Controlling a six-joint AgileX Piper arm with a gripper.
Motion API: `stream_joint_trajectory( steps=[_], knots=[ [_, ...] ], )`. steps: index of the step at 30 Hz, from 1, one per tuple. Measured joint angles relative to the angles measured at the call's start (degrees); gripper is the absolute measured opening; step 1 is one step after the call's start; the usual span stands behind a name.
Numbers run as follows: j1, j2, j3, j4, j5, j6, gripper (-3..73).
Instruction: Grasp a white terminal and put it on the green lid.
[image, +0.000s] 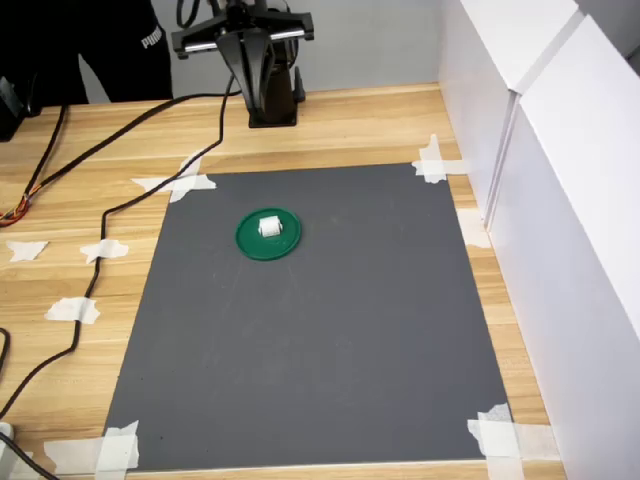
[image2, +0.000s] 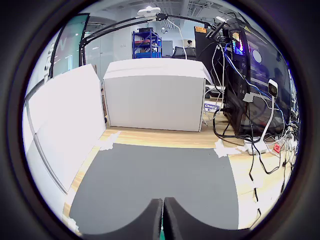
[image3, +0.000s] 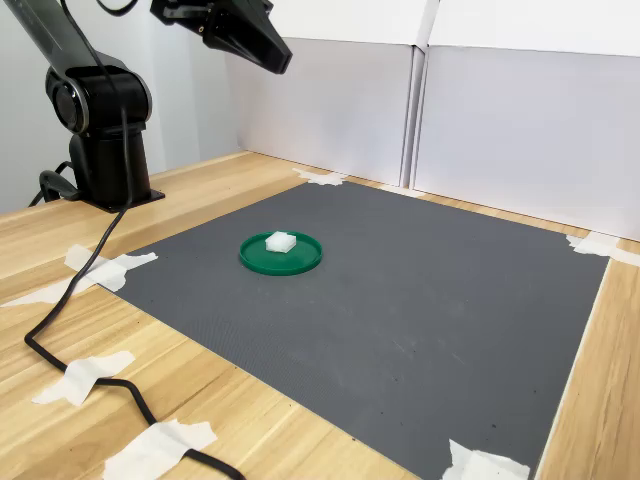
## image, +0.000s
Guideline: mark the small white plastic terminal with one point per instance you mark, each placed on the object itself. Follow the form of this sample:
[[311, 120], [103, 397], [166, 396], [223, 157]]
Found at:
[[270, 227]]

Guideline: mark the round green lid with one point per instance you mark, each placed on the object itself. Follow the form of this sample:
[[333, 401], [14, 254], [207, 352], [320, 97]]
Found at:
[[250, 247]]

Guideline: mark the person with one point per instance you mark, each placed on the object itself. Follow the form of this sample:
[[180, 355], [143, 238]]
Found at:
[[125, 65]]

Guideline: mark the white tape piece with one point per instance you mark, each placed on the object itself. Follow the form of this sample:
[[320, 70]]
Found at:
[[102, 249], [117, 445], [72, 309], [475, 230], [25, 249], [190, 182], [500, 435], [432, 167]]

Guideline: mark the white partition panel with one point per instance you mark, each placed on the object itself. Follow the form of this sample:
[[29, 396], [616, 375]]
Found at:
[[475, 125], [575, 250]]

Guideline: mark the black device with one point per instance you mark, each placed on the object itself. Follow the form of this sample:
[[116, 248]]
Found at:
[[10, 115]]

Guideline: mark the dark grey mat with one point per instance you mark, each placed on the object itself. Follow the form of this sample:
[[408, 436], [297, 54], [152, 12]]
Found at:
[[300, 350]]

